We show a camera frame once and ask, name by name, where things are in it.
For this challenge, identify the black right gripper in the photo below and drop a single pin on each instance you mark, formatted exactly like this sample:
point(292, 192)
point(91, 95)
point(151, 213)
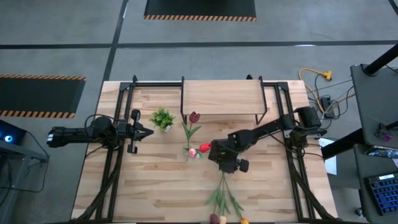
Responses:
point(225, 155)

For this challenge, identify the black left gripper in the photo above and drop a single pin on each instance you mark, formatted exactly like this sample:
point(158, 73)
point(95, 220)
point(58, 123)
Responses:
point(130, 132)

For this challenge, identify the bright red artificial tulip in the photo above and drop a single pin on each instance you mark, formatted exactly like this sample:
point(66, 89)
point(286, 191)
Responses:
point(205, 147)

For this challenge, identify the pink artificial tulip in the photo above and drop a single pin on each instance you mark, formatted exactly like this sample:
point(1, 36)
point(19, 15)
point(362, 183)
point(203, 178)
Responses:
point(192, 152)

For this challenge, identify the clear glass vase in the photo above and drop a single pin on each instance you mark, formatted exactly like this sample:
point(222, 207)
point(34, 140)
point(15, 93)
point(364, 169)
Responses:
point(186, 150)

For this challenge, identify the dark red artificial tulip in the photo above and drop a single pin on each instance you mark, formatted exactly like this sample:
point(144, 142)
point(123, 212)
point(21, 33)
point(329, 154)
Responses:
point(194, 117)

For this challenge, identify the maroon artificial tulip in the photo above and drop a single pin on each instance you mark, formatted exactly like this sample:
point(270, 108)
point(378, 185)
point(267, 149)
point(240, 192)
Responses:
point(214, 218)

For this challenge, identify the peach artificial tulip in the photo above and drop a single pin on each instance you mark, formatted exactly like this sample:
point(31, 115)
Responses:
point(223, 220)

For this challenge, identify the yellow artificial tulip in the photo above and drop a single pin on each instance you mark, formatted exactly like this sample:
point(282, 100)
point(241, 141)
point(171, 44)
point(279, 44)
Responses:
point(244, 221)

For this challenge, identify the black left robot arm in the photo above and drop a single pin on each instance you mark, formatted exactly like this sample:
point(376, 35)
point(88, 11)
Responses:
point(74, 136)

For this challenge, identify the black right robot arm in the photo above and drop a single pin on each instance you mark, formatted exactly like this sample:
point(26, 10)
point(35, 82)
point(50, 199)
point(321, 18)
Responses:
point(264, 130)

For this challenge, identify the wooden shelf with black legs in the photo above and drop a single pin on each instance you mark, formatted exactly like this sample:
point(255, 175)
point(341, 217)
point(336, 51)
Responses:
point(224, 96)

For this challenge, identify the green potted plant white pot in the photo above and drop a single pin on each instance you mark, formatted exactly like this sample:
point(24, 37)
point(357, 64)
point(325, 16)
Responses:
point(162, 118)

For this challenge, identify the white paper sheet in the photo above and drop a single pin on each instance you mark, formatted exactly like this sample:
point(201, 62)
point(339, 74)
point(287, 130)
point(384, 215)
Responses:
point(331, 163)

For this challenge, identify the black power strip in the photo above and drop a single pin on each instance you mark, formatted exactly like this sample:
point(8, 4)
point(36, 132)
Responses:
point(326, 102)

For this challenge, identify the black hazard-striped floor mat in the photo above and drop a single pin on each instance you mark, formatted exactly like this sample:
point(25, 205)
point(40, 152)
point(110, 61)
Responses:
point(37, 93)
point(199, 7)

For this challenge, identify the black diagonal desk bar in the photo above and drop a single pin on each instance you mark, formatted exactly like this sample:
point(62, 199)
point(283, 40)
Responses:
point(342, 144)

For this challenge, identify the black computer with blue light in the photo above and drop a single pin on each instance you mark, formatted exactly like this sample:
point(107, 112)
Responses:
point(9, 133)

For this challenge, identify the small caster wheel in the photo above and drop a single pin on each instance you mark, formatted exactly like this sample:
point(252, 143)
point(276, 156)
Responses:
point(359, 212)

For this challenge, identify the dark grey desk top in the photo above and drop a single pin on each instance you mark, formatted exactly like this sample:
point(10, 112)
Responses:
point(373, 168)

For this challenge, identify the smartphone with colourful screen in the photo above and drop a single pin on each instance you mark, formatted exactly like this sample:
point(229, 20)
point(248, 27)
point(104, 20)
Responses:
point(382, 152)

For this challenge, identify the small purple and black object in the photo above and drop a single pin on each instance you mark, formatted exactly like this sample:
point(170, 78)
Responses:
point(386, 137)

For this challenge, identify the black keyboard with blue keys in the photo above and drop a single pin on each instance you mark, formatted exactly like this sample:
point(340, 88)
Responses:
point(384, 194)

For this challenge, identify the black pole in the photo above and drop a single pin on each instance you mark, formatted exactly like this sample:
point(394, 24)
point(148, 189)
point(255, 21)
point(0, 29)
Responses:
point(382, 59)

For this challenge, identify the black aluminium table frame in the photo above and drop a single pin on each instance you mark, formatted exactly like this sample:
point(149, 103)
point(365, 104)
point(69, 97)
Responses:
point(155, 84)

